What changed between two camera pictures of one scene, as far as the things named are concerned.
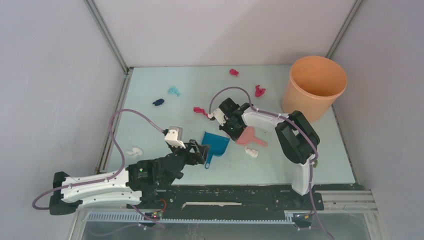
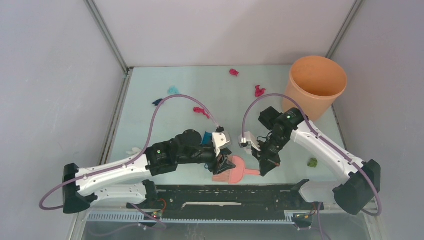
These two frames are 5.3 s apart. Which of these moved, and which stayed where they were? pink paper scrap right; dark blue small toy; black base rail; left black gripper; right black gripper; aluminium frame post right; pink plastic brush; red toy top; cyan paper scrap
Moved: left black gripper; pink plastic brush; right black gripper
Stayed: dark blue small toy; black base rail; aluminium frame post right; red toy top; cyan paper scrap; pink paper scrap right
